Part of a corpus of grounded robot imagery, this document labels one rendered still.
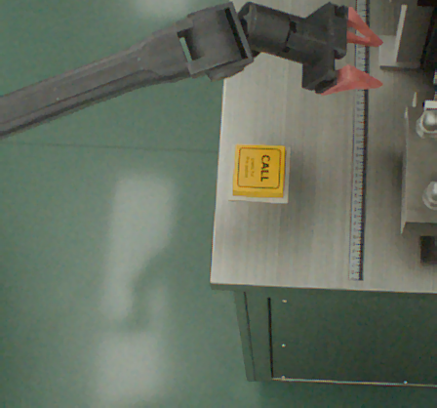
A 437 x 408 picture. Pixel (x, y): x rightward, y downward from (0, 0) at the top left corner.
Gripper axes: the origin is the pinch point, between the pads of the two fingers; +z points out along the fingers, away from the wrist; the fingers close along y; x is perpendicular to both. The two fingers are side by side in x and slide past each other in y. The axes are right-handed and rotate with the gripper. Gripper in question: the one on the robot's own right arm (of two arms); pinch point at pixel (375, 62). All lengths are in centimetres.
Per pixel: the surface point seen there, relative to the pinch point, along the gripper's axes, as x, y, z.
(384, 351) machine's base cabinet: -50, 26, 38
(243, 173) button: -21.6, 10.8, -7.1
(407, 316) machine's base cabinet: -25.3, 25.7, 24.2
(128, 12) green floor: -119, -59, 11
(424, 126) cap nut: 2.1, 7.9, 6.5
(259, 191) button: -20.5, 13.3, -4.9
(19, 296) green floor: -127, 9, -4
